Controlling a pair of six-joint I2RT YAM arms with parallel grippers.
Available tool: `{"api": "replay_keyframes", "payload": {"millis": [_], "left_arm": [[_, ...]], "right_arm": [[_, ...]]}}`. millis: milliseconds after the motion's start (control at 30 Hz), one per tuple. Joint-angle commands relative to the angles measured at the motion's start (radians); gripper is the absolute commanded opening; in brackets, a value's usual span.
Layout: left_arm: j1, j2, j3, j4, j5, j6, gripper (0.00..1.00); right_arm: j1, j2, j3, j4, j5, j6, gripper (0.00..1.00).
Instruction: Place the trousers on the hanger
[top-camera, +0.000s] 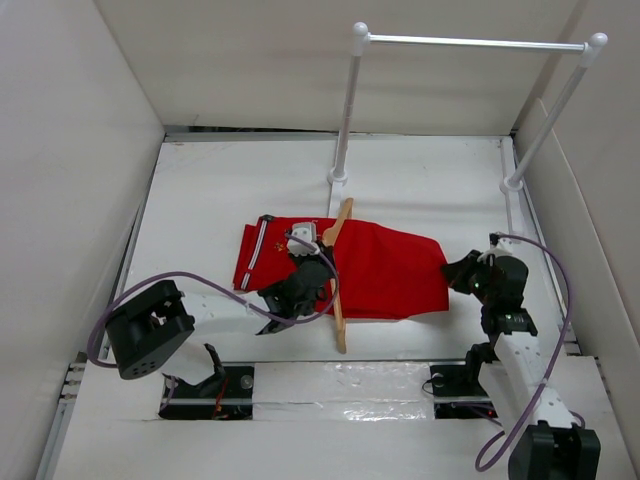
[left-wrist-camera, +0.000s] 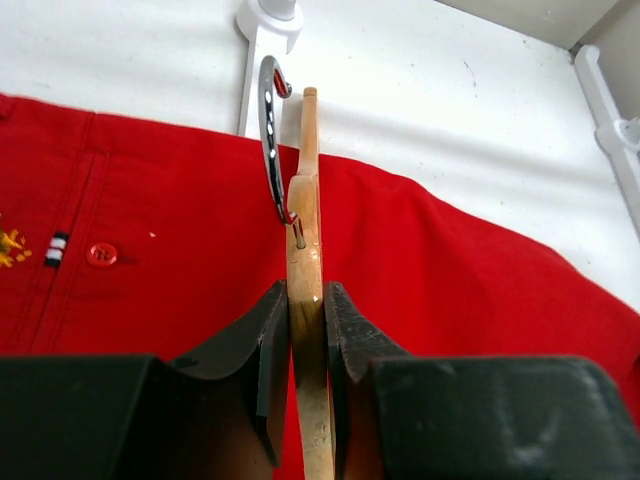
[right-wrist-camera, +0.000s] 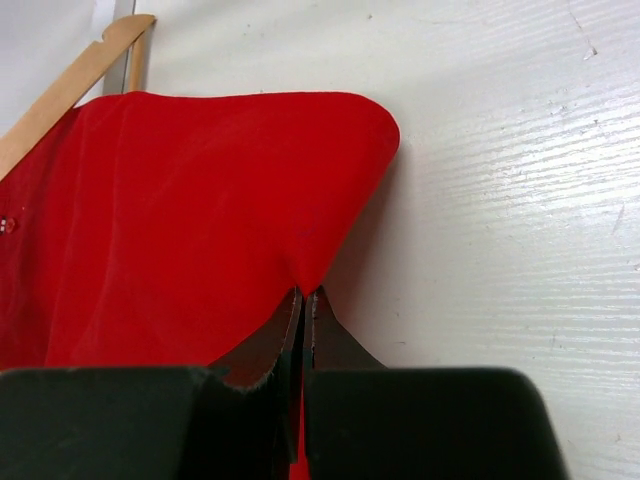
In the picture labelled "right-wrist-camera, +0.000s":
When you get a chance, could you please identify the wooden clothes hanger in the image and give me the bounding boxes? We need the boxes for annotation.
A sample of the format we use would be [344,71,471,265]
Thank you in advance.
[1,14,156,177]

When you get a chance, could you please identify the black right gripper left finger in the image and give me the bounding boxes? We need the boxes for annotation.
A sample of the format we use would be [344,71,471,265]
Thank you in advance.
[211,288,304,468]

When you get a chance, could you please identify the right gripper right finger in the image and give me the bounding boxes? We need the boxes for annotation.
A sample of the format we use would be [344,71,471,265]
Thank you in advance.
[303,287,385,372]

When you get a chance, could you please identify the red trousers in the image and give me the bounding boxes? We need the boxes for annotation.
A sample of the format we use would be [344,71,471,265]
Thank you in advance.
[0,90,403,480]

